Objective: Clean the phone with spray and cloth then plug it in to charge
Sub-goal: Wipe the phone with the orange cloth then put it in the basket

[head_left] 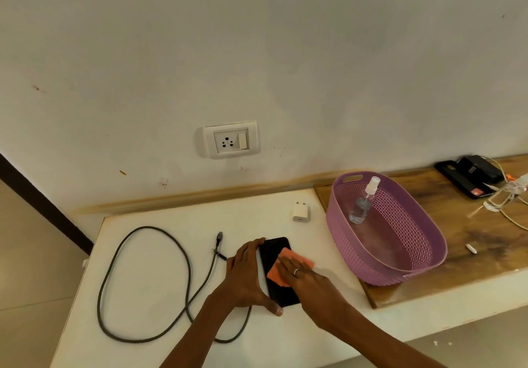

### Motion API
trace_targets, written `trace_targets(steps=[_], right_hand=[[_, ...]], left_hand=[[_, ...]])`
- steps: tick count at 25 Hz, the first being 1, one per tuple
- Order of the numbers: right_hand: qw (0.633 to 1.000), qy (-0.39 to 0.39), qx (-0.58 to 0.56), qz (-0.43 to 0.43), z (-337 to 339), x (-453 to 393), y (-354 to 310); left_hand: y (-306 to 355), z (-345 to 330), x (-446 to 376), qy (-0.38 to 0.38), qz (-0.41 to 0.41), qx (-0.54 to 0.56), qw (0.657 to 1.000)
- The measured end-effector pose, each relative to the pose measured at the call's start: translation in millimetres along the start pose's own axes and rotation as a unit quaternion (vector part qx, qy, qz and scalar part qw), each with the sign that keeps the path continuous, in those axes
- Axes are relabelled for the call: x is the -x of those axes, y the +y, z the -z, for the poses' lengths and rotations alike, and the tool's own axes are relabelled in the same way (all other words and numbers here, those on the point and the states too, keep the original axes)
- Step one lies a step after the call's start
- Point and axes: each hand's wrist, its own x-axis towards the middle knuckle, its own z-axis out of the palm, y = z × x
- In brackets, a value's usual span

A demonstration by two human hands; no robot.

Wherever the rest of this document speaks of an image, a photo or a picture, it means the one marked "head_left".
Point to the person's left hand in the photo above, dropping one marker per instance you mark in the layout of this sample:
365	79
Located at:
243	285

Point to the person's right hand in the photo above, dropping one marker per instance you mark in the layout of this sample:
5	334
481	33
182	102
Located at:
317	297

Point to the orange cleaning cloth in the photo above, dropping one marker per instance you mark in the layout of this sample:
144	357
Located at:
276	275

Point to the black smartphone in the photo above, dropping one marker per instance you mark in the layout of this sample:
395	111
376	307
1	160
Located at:
272	252

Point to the white charger adapter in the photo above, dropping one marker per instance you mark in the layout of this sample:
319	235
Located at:
300	213

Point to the clear spray bottle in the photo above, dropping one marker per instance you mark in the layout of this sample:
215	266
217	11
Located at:
359	213

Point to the person's right forearm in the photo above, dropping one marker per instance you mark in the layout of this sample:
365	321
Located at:
379	347

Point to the person's left forearm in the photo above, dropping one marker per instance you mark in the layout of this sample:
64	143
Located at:
198	334

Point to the purple plastic basket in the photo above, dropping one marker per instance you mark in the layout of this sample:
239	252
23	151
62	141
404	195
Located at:
412	240

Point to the brown wooden board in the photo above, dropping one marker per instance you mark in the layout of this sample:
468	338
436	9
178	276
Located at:
453	231

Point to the small white cap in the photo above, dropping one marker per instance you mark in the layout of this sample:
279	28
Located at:
471	249

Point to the black power adapter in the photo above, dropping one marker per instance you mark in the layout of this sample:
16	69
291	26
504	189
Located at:
478	167

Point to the white wall socket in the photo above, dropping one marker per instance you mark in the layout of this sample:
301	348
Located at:
231	141

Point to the dark door frame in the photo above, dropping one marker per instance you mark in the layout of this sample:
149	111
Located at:
41	204

